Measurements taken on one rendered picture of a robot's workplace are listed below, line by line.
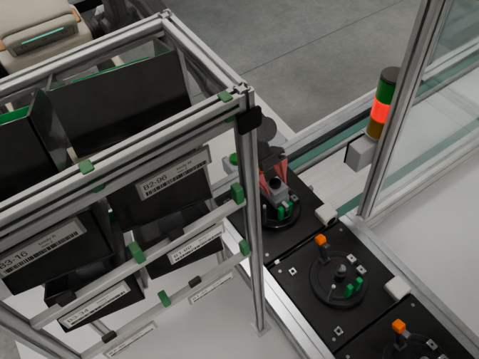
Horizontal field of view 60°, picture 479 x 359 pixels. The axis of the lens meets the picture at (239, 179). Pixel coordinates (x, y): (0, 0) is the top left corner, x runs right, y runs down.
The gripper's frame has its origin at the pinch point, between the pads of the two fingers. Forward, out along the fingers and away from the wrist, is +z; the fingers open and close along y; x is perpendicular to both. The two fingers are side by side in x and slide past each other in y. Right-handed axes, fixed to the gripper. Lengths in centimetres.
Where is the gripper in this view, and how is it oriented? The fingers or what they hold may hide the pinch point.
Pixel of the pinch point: (275, 187)
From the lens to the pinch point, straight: 106.7
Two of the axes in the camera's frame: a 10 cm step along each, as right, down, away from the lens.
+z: 4.1, 8.5, 3.2
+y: 8.2, -5.0, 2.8
